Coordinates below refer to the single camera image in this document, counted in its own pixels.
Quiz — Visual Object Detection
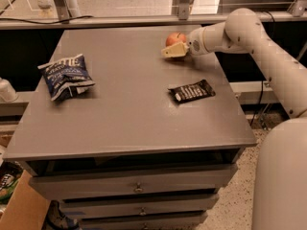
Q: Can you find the white cylinder object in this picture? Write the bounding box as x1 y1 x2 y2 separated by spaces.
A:
0 78 18 103

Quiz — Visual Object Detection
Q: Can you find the grey metal rail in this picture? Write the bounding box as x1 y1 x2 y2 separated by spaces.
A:
0 11 307 31

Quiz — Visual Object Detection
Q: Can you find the black cable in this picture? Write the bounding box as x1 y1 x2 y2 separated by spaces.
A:
0 14 94 26

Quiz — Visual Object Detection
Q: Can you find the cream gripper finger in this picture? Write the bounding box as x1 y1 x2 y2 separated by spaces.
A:
161 42 189 58

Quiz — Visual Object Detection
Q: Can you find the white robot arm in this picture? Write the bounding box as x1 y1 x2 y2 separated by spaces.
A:
161 8 307 230

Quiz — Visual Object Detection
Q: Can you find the blue chip bag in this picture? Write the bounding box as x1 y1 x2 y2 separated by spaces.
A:
37 54 95 102

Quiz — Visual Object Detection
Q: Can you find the grey drawer cabinet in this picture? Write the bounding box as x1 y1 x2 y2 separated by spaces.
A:
3 24 258 230

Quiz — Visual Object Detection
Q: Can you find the bottom grey drawer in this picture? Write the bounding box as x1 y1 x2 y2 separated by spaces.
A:
80 211 207 230

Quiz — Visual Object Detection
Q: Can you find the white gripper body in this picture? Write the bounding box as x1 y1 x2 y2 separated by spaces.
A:
187 27 206 56

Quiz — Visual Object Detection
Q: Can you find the green snack bag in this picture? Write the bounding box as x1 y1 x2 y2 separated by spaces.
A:
0 162 23 204

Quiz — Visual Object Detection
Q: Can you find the top grey drawer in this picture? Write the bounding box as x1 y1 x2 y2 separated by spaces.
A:
29 164 237 200

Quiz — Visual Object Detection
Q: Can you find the red apple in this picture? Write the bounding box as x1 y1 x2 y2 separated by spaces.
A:
165 32 186 46

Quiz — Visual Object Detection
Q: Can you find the grey drawer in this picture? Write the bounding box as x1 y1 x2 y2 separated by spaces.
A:
29 164 237 200
60 194 219 219
80 211 207 230

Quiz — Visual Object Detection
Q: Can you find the cardboard box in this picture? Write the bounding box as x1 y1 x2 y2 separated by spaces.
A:
0 171 50 230

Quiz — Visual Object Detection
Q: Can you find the black snack bar wrapper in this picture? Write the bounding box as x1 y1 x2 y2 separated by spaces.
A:
169 80 216 104

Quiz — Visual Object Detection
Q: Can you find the middle grey drawer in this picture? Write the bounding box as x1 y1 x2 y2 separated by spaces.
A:
60 194 219 219

